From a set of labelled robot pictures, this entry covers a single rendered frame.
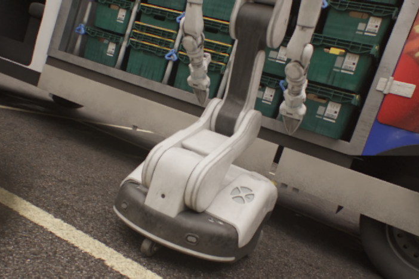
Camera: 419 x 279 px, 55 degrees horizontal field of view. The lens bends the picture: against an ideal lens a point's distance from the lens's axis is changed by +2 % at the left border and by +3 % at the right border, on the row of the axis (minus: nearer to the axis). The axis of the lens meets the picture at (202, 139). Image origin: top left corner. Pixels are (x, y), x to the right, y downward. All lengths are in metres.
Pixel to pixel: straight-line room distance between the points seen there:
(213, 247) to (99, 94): 1.92
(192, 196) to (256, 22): 0.73
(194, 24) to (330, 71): 0.93
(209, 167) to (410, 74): 1.34
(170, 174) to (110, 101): 1.68
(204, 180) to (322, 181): 1.11
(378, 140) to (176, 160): 1.26
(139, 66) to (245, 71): 1.56
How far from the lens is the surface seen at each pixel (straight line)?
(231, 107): 1.69
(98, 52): 3.38
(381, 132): 2.32
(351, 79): 2.27
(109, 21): 3.39
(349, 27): 2.63
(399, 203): 2.32
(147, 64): 3.06
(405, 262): 2.48
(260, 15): 1.64
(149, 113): 2.78
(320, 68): 2.30
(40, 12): 4.17
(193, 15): 1.65
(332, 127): 2.24
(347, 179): 2.32
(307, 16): 1.46
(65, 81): 3.30
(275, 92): 2.60
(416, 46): 2.39
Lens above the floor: 0.56
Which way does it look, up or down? 4 degrees down
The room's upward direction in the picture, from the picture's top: 19 degrees clockwise
